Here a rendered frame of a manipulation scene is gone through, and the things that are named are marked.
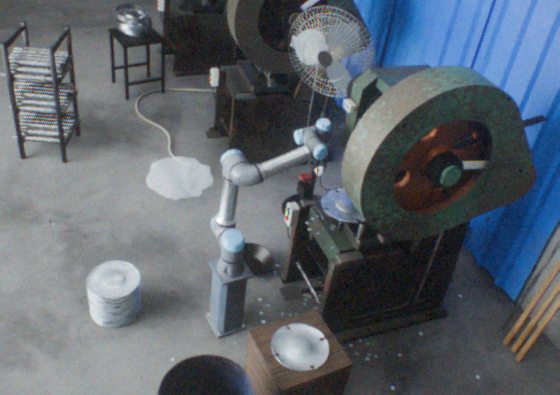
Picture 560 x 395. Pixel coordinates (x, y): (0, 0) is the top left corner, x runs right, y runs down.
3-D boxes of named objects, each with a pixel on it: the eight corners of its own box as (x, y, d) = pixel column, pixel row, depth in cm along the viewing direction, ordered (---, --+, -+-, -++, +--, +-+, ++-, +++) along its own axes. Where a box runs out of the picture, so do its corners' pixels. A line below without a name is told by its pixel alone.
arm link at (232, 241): (225, 264, 295) (226, 245, 287) (216, 247, 304) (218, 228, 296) (246, 260, 300) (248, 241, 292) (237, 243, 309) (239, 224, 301)
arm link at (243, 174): (235, 181, 265) (328, 142, 275) (227, 168, 273) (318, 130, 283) (240, 199, 273) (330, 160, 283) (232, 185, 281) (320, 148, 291)
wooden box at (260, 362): (273, 430, 282) (281, 390, 261) (242, 371, 308) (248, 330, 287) (340, 403, 299) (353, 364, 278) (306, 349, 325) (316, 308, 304)
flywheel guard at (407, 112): (344, 254, 257) (386, 92, 208) (319, 215, 277) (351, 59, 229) (518, 220, 294) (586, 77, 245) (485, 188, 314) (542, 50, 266)
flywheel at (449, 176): (413, 100, 208) (549, 105, 239) (386, 76, 223) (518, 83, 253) (356, 247, 248) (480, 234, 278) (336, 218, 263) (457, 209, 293)
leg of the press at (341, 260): (316, 350, 326) (346, 233, 272) (308, 335, 334) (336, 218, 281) (447, 316, 359) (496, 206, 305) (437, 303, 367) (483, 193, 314)
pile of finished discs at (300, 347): (287, 379, 267) (287, 378, 266) (261, 333, 287) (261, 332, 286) (339, 360, 279) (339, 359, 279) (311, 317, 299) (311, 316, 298)
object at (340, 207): (382, 218, 305) (383, 217, 304) (334, 226, 294) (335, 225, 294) (358, 186, 326) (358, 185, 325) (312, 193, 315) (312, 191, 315)
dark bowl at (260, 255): (234, 286, 358) (235, 278, 354) (221, 254, 379) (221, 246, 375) (279, 277, 368) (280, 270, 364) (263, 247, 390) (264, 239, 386)
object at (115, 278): (105, 307, 301) (105, 306, 301) (77, 276, 316) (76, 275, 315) (150, 282, 319) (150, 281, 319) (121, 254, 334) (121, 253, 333)
